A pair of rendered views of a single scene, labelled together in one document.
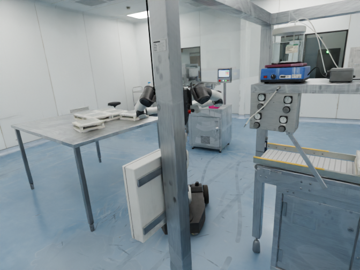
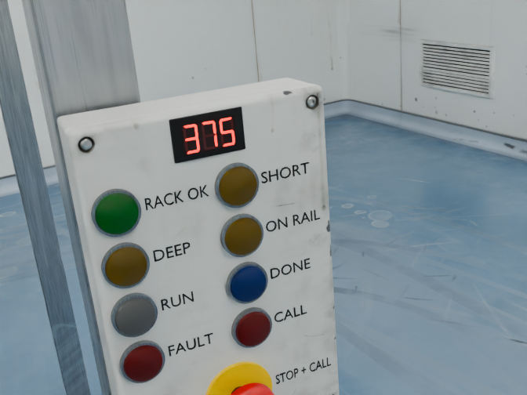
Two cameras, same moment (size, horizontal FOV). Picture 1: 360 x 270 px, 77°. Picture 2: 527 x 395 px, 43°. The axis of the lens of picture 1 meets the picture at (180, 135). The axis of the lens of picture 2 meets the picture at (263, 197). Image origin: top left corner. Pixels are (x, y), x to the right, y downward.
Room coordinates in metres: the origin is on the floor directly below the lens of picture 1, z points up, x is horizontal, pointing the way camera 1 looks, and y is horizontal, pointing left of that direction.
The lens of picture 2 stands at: (1.03, 0.37, 1.25)
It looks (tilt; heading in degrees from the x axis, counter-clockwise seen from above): 21 degrees down; 211
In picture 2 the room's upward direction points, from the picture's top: 5 degrees counter-clockwise
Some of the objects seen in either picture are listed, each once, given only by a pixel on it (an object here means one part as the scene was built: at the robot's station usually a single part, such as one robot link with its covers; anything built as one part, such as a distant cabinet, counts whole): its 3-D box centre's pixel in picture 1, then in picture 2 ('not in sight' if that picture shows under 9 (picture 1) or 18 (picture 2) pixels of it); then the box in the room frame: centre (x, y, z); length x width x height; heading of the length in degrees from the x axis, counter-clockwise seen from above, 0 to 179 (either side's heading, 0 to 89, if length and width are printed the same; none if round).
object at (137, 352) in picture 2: not in sight; (143, 363); (0.74, 0.09, 0.99); 0.03 x 0.01 x 0.03; 143
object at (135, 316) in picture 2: not in sight; (135, 316); (0.74, 0.09, 1.03); 0.03 x 0.01 x 0.03; 143
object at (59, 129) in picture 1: (85, 122); not in sight; (2.65, 1.11, 0.86); 1.50 x 1.10 x 0.04; 51
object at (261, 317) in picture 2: not in sight; (252, 328); (0.68, 0.14, 0.99); 0.03 x 0.01 x 0.03; 143
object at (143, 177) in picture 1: (151, 194); (212, 273); (0.67, 0.10, 1.03); 0.17 x 0.06 x 0.26; 143
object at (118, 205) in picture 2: not in sight; (117, 213); (0.74, 0.09, 1.10); 0.03 x 0.01 x 0.03; 143
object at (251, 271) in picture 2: not in sight; (248, 284); (0.68, 0.14, 1.03); 0.03 x 0.01 x 0.03; 143
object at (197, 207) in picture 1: (180, 200); not in sight; (1.93, 0.03, 0.19); 0.64 x 0.52 x 0.33; 179
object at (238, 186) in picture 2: not in sight; (238, 186); (0.68, 0.14, 1.10); 0.03 x 0.01 x 0.03; 143
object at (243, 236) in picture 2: not in sight; (243, 236); (0.68, 0.14, 1.07); 0.03 x 0.01 x 0.03; 143
